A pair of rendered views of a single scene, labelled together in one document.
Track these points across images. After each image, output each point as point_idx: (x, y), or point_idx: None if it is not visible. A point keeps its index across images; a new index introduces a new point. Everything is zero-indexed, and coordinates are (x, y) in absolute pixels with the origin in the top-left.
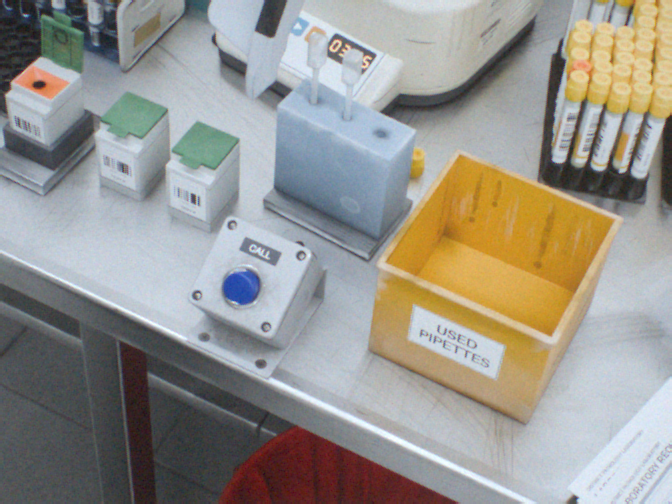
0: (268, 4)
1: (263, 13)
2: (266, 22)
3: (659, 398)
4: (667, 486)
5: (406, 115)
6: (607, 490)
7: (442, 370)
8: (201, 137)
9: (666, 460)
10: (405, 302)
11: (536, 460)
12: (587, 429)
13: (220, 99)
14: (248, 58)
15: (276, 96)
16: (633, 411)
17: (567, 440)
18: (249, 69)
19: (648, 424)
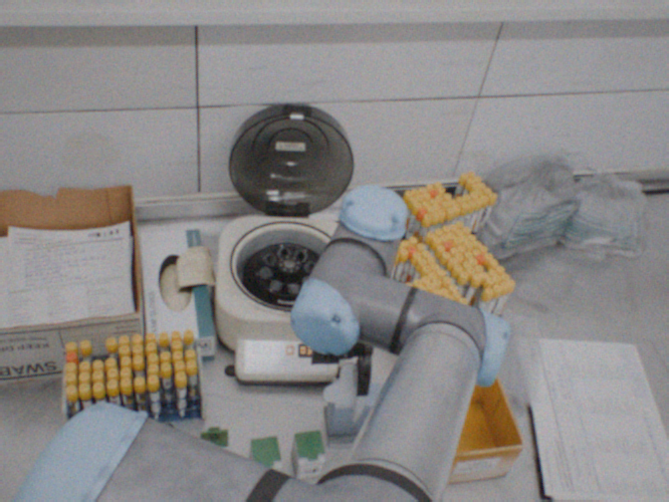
0: (364, 383)
1: (359, 386)
2: (362, 389)
3: (539, 430)
4: (571, 467)
5: (339, 360)
6: (557, 484)
7: (467, 477)
8: (305, 440)
9: (562, 456)
10: (453, 463)
11: (522, 489)
12: (525, 461)
13: (260, 404)
14: (354, 407)
15: (281, 386)
16: (531, 441)
17: (523, 472)
18: (355, 411)
19: (545, 445)
